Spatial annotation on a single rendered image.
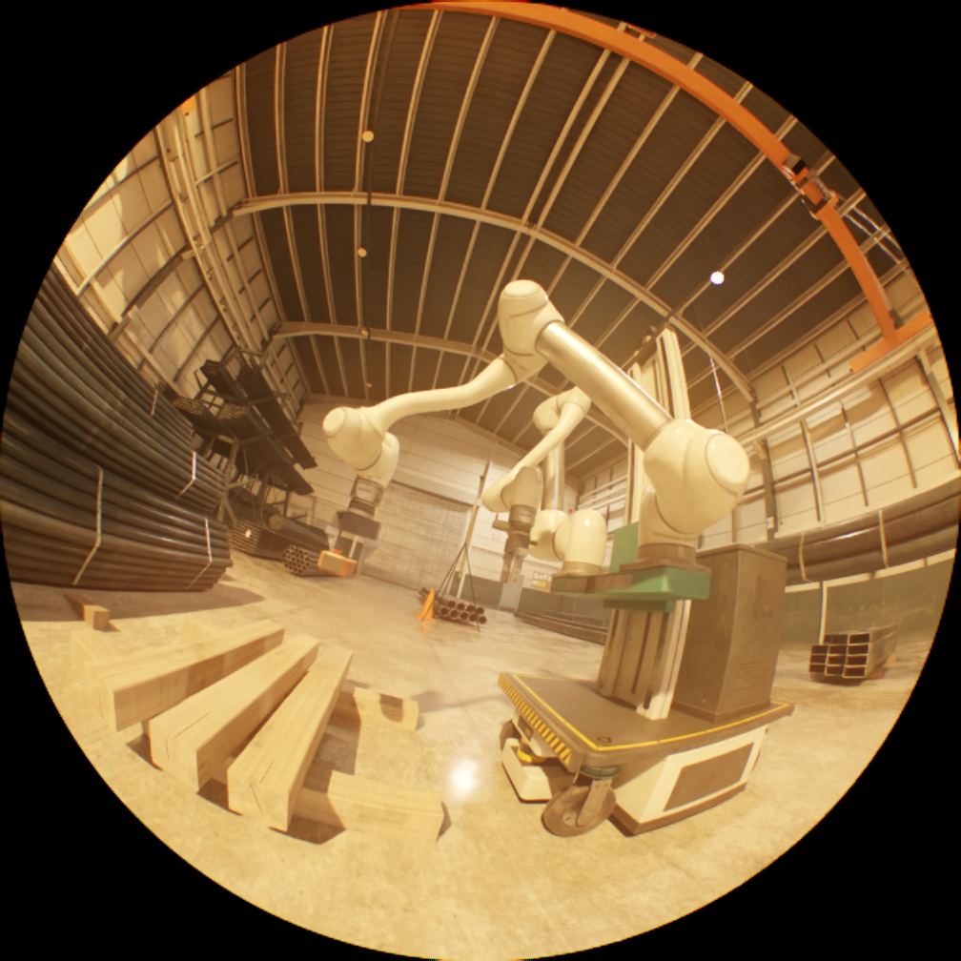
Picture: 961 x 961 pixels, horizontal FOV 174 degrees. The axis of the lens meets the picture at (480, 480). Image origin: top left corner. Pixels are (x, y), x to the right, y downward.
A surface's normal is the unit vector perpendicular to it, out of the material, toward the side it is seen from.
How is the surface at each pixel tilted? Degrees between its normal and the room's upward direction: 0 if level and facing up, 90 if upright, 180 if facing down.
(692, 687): 90
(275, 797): 90
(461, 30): 170
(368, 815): 90
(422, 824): 90
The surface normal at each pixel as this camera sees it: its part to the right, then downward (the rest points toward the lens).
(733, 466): -0.11, -0.32
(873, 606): -0.94, -0.30
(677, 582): 0.17, -0.31
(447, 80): -0.07, 0.95
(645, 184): -0.38, 0.85
